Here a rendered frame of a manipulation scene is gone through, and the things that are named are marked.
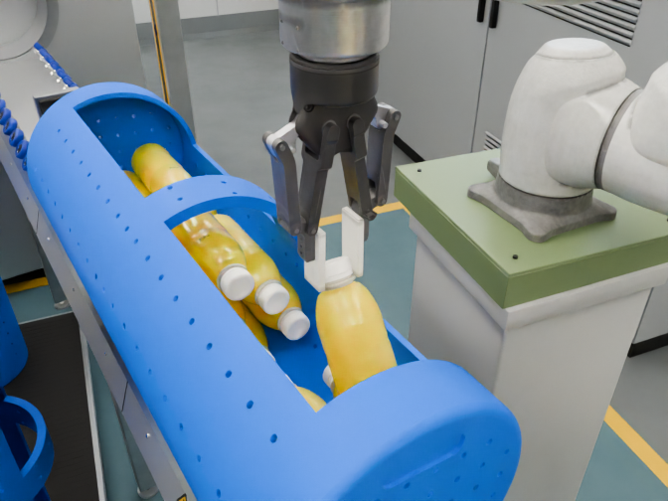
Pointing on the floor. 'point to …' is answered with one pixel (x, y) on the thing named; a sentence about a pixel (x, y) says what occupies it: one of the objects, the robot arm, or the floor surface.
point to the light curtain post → (172, 58)
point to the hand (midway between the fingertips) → (334, 250)
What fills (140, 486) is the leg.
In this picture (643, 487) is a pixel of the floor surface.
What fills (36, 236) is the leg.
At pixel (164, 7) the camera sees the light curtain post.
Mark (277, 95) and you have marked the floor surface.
